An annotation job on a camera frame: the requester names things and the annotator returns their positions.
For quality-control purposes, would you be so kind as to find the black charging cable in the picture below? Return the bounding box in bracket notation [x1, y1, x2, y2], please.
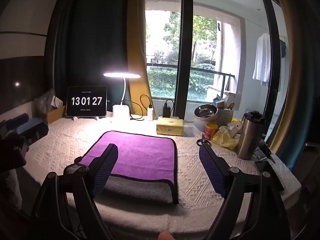
[129, 94, 153, 121]

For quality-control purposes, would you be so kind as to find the yellow plastic bag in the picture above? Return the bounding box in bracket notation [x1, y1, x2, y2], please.
[212, 126, 242, 151]

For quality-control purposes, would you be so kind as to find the stainless steel bowl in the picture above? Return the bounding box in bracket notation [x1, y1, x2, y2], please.
[194, 104, 217, 120]

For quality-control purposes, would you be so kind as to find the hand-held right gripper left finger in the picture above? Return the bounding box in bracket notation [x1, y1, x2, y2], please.
[30, 143, 119, 240]

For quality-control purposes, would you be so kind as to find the white textured tablecloth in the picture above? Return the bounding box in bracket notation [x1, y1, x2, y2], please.
[24, 114, 302, 233]

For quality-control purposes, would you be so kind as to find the black tablet clock display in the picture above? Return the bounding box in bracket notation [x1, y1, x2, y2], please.
[66, 86, 108, 117]

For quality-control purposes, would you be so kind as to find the clear plastic bag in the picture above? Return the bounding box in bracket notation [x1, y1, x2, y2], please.
[35, 89, 63, 113]

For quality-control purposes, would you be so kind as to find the black knife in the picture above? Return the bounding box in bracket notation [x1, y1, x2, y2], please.
[257, 141, 276, 164]

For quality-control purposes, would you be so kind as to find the stainless steel tumbler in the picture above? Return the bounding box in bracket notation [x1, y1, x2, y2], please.
[236, 110, 266, 160]

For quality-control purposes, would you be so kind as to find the black power adapter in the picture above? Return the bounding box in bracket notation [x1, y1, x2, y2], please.
[163, 99, 173, 118]

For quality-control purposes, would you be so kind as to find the gold and teal curtain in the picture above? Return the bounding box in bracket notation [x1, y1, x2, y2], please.
[269, 0, 320, 170]

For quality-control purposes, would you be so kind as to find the dark green curtain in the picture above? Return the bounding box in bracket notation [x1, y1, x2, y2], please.
[54, 0, 131, 112]

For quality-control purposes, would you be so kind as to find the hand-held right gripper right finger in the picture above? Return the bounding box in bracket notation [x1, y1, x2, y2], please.
[199, 142, 292, 240]

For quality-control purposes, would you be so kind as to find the red jar yellow lid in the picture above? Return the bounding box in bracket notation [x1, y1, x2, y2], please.
[205, 123, 219, 141]

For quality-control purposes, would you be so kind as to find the yellow curtain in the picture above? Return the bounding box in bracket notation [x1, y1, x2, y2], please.
[127, 0, 151, 115]

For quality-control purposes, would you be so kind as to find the white hanging shirt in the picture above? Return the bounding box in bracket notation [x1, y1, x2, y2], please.
[252, 33, 272, 83]

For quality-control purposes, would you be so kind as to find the white desk lamp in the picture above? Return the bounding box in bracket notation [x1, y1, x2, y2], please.
[103, 71, 142, 124]

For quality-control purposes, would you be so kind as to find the yellow tissue pack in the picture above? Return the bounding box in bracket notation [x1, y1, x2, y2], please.
[156, 117, 184, 136]

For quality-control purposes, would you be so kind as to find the black window frame post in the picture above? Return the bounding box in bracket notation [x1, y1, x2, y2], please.
[174, 0, 194, 118]

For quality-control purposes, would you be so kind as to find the white perforated utensil holder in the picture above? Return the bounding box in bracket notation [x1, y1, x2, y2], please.
[215, 108, 235, 128]

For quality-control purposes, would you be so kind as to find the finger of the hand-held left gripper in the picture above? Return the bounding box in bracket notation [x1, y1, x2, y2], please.
[15, 117, 49, 146]

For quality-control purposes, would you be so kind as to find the white round pot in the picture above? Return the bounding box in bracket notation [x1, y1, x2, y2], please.
[194, 116, 221, 132]

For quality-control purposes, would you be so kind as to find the balcony railing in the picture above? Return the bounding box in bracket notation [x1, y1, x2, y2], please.
[146, 64, 235, 93]

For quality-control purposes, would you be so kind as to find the cardboard box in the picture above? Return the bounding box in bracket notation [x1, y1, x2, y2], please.
[47, 105, 66, 124]

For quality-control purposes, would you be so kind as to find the purple and grey towel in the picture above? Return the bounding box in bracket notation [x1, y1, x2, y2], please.
[75, 131, 180, 205]

